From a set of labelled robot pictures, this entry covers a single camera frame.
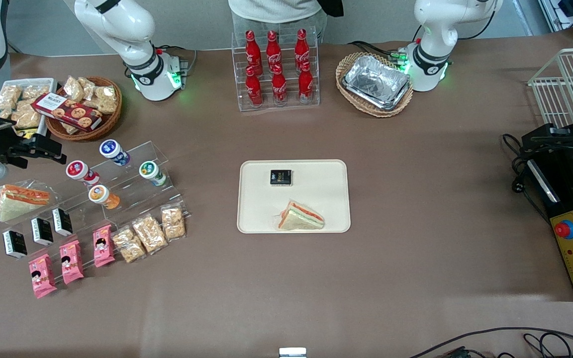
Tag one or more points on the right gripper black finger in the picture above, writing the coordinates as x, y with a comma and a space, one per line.
43, 143
38, 157

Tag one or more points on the clear-wrapped rice crisp bar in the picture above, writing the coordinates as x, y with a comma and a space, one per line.
173, 223
149, 233
129, 244

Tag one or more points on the white rectangular bin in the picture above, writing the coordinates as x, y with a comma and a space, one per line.
28, 81

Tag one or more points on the black fabric item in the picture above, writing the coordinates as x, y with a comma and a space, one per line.
331, 6

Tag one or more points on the cream plastic tray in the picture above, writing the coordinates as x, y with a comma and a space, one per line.
316, 189

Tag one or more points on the orange gum bottle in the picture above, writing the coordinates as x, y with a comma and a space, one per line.
100, 194

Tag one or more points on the light wicker basket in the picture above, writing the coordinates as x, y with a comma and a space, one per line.
373, 112

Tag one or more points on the green-lit connector block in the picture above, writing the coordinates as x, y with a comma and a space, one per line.
400, 55

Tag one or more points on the grey connector block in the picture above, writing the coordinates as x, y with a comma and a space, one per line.
179, 64

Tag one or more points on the metal frame shelf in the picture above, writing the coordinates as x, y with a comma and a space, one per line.
570, 15

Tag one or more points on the clear acrylic bottle rack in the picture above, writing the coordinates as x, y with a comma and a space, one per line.
289, 105

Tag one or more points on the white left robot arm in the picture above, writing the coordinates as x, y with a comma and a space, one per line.
435, 30

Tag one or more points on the blue gum bottle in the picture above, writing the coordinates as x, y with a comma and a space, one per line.
111, 149

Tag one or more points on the yellow snack packet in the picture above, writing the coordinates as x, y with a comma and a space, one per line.
28, 133

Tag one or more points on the red cookie box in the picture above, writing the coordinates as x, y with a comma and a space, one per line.
70, 113

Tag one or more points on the dark brown wicker basket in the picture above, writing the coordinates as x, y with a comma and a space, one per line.
109, 125

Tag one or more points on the red gum bottle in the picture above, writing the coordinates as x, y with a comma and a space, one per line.
77, 170

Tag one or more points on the small white metal bracket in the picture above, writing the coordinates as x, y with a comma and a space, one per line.
292, 353

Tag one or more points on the pink cartoon snack pack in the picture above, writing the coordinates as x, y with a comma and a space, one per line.
71, 262
42, 276
103, 246

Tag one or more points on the clear acrylic tiered stand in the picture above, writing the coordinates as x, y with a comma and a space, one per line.
80, 219
135, 199

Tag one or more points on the wrapped triangle sandwich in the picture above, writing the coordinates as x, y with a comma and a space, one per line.
300, 219
18, 203

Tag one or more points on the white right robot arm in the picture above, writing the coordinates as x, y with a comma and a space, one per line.
132, 25

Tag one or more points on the black gold-print small box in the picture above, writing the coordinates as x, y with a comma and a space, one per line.
280, 177

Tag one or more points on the silver foil tray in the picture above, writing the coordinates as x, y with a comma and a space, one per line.
376, 82

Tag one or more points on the clear-wrapped crumbly snack packet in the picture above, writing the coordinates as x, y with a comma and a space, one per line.
8, 97
35, 92
69, 128
73, 88
106, 99
87, 87
27, 115
4, 113

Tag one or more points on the person in white shirt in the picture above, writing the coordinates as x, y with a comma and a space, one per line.
274, 10

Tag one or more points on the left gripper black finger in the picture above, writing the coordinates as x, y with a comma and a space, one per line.
550, 146
555, 138

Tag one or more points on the black white small box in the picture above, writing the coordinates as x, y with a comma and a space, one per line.
15, 244
42, 231
62, 222

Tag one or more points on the green gum bottle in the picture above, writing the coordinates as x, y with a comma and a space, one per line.
150, 170

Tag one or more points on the red cola bottle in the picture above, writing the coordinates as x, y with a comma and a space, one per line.
305, 84
279, 87
273, 52
302, 49
253, 52
253, 89

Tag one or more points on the red emergency stop button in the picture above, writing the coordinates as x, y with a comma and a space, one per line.
564, 229

